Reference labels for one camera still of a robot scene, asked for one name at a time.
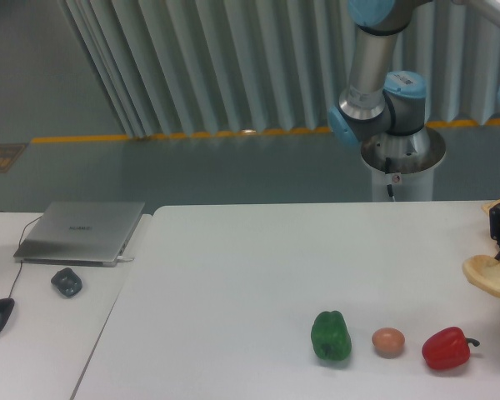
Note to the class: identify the silver closed laptop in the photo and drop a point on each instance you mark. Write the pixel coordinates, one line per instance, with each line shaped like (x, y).
(81, 233)

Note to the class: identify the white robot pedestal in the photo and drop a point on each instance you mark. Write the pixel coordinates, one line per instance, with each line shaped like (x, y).
(403, 167)

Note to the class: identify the small black plastic object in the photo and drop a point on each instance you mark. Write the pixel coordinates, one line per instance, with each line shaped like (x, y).
(67, 282)

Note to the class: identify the green bell pepper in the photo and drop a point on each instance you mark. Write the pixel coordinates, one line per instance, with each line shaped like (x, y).
(330, 337)

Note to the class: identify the triangular toasted bread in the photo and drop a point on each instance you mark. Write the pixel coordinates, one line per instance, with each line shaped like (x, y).
(483, 272)

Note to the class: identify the red bell pepper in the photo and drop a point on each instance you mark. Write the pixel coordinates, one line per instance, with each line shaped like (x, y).
(448, 349)

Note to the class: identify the white folding partition screen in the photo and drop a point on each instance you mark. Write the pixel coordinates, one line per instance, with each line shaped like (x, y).
(191, 67)

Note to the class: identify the brown egg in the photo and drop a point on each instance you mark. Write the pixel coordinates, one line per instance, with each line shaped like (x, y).
(388, 341)

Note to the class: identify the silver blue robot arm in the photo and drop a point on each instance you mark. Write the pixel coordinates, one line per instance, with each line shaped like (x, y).
(384, 110)

